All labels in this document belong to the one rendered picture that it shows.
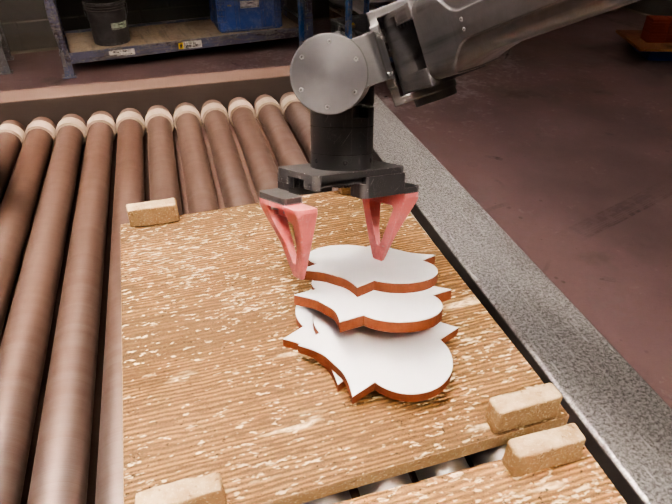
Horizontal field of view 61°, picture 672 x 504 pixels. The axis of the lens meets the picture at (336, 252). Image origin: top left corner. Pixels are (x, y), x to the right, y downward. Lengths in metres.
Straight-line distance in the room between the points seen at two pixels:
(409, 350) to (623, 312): 1.73
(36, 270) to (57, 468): 0.28
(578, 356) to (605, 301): 1.63
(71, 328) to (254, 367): 0.20
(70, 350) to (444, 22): 0.44
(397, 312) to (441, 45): 0.21
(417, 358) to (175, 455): 0.21
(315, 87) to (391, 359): 0.23
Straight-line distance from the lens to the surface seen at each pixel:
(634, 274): 2.41
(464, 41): 0.44
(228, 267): 0.64
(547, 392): 0.49
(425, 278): 0.54
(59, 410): 0.56
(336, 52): 0.43
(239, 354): 0.54
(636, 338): 2.12
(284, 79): 1.15
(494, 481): 0.47
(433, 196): 0.81
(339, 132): 0.50
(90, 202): 0.84
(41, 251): 0.76
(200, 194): 0.81
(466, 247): 0.71
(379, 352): 0.50
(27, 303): 0.69
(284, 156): 0.91
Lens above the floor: 1.32
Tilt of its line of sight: 36 degrees down
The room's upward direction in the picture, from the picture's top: straight up
